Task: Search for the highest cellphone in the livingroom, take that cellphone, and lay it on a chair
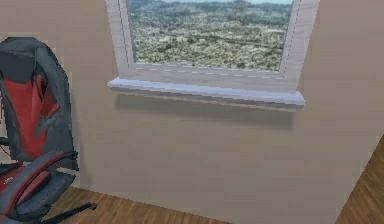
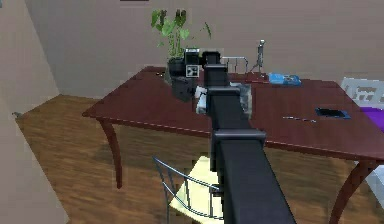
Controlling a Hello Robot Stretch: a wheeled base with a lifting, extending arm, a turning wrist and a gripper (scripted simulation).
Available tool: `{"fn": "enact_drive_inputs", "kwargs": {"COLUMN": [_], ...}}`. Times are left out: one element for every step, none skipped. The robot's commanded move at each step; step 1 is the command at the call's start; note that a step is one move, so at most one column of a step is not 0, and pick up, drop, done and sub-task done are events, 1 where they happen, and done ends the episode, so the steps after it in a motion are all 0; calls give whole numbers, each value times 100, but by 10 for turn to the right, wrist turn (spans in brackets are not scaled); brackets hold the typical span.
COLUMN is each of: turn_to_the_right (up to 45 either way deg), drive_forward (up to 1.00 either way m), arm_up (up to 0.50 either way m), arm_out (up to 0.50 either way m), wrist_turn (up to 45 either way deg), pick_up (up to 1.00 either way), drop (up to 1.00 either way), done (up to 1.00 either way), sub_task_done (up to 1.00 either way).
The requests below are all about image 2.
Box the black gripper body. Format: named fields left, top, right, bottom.
left=170, top=76, right=199, bottom=103

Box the grey metal chair yellow seat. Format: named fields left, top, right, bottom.
left=152, top=154, right=228, bottom=224

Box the black cellphone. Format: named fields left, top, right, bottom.
left=314, top=106, right=352, bottom=121

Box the green house plant black pot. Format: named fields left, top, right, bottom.
left=150, top=8, right=213, bottom=85

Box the dark red wooden table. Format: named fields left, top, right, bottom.
left=81, top=65, right=384, bottom=224

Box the grey white box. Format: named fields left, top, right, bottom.
left=195, top=82, right=253, bottom=118

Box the silver statuette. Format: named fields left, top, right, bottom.
left=249, top=38, right=268, bottom=76

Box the blue book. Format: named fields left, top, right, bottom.
left=267, top=72, right=303, bottom=88

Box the grey pen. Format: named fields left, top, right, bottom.
left=282, top=115, right=317, bottom=123

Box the white armchair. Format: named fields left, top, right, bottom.
left=339, top=76, right=384, bottom=210

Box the purple cushion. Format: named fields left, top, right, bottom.
left=361, top=106, right=384, bottom=135

